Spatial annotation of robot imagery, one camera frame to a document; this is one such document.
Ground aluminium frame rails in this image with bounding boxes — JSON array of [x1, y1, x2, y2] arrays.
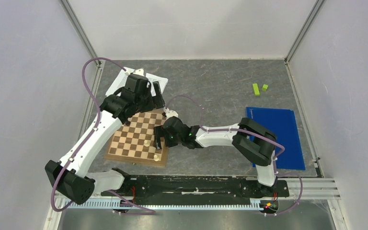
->
[[60, 0, 347, 230]]

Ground small green cube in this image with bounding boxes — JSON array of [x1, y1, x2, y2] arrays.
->
[[262, 84, 268, 92]]

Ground blue plastic folder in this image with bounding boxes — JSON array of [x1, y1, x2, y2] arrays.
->
[[245, 107, 306, 171]]

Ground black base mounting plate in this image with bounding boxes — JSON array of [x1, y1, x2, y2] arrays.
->
[[116, 169, 289, 206]]

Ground white printed paper stack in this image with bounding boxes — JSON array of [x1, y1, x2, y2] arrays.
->
[[105, 67, 168, 96]]

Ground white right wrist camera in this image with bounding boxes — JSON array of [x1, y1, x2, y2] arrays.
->
[[163, 108, 179, 119]]

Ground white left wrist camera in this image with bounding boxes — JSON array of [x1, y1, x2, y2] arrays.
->
[[130, 69, 146, 77]]

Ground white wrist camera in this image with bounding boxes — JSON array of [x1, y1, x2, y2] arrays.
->
[[130, 69, 146, 77], [163, 108, 179, 119]]

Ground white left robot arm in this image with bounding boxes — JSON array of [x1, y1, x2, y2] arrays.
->
[[45, 69, 168, 205]]

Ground wooden chessboard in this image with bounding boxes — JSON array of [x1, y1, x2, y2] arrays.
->
[[104, 109, 168, 167]]

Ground white slotted cable duct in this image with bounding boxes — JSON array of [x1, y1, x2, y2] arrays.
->
[[64, 198, 262, 210]]

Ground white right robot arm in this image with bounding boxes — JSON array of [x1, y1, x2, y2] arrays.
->
[[153, 116, 283, 196]]

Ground long green block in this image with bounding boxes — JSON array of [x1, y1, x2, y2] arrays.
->
[[253, 83, 260, 96]]

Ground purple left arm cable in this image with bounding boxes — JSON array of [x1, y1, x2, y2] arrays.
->
[[50, 57, 156, 216]]

